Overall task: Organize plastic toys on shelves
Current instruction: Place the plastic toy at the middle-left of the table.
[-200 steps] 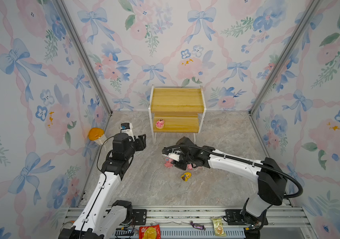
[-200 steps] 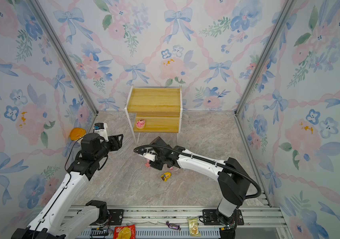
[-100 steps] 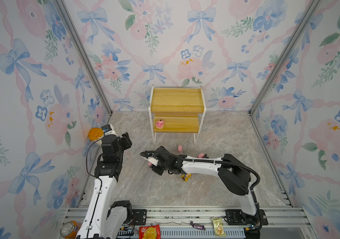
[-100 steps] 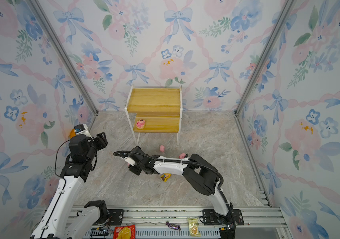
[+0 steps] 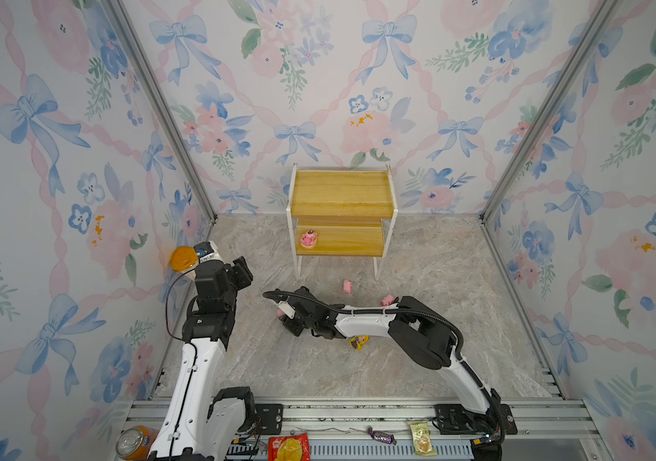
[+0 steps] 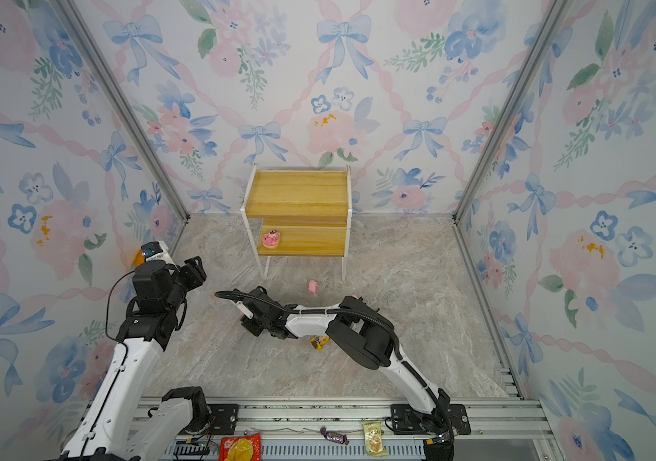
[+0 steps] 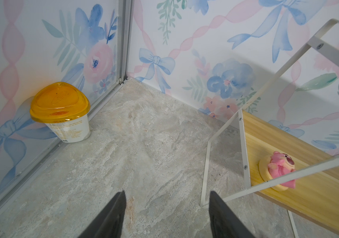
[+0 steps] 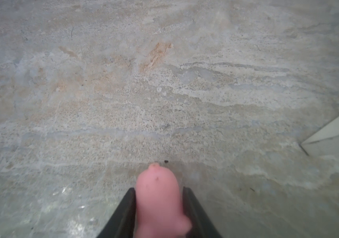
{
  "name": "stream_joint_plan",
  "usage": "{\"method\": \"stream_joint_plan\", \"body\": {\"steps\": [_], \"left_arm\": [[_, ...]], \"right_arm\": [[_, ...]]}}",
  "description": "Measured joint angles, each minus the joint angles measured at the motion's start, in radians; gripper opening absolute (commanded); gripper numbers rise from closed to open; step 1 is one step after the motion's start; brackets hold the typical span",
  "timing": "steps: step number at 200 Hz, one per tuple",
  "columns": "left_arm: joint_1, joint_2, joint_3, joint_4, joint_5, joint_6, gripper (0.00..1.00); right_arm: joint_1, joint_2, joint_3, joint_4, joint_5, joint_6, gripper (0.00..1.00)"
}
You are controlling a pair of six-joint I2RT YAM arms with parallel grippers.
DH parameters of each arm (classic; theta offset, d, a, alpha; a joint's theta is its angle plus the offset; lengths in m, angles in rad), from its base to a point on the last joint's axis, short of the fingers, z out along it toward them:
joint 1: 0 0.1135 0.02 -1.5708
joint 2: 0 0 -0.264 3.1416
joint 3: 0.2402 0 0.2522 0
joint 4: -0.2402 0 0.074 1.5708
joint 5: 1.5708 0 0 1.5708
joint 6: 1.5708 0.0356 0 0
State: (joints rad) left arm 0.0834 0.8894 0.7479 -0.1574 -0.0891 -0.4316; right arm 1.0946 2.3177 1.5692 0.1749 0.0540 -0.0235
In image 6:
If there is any aluminium rail base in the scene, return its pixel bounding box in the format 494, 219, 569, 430
130, 398, 563, 460

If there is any wooden two-tier shelf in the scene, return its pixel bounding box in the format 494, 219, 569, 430
240, 165, 353, 280

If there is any red snack packet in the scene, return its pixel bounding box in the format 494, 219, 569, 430
219, 433, 262, 461

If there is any purple wrapped candy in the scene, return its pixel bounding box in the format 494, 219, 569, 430
320, 426, 349, 446

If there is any green snack packet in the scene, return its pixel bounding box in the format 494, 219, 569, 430
362, 421, 389, 457

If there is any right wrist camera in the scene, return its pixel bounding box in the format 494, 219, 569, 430
236, 301, 253, 322

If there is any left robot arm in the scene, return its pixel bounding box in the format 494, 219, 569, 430
59, 257, 214, 460

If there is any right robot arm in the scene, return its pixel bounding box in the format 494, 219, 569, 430
215, 286, 455, 444

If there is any pink bear toy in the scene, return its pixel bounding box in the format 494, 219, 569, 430
262, 230, 281, 250

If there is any yellow bear toy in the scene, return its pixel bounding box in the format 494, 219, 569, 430
310, 336, 330, 351

